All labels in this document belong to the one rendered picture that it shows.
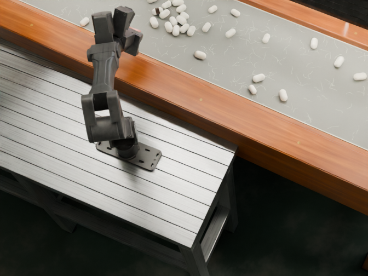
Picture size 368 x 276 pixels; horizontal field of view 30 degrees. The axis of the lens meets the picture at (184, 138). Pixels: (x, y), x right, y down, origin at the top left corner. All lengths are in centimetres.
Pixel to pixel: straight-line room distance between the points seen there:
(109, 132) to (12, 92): 65
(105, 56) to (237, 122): 44
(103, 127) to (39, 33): 63
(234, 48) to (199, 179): 42
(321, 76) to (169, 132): 49
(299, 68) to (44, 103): 81
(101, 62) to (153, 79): 31
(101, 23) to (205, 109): 39
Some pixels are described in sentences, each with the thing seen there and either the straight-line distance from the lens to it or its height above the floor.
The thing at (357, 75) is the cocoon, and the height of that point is 76.
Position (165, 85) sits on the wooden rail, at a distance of 206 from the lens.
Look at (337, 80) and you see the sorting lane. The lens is 209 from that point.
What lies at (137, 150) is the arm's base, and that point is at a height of 69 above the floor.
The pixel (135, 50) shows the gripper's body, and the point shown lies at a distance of 202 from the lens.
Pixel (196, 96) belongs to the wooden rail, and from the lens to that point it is 203.
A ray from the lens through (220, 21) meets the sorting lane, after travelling 219.
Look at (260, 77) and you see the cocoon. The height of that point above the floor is 76.
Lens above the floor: 256
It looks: 65 degrees down
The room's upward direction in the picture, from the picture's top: 14 degrees counter-clockwise
